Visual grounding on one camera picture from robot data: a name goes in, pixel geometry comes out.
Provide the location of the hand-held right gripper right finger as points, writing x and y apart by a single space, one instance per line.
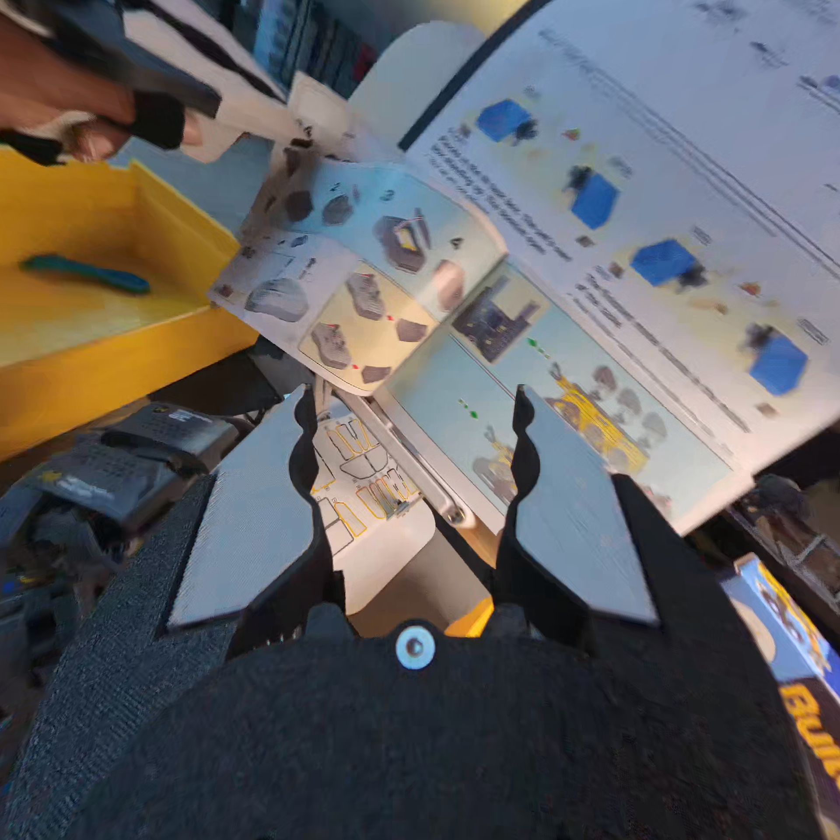
577 538

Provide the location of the white book stand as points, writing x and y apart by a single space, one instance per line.
394 577

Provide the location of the person's left hand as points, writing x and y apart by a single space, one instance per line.
52 85

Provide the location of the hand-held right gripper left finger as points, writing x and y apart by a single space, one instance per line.
256 525

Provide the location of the white paper sign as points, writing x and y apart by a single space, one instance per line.
689 164

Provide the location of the building instruction booklet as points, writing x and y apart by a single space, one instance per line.
407 275

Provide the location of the light blue brick piece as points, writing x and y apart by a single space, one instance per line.
85 272

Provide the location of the white paper sheet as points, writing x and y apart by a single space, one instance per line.
361 472

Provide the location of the robot kit box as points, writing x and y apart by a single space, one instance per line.
787 630

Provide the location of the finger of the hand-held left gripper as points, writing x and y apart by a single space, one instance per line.
170 56
229 33

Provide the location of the yellow tracked toy robot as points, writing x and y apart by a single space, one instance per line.
98 472

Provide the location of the yellow storage bin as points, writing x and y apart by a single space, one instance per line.
469 620
98 367

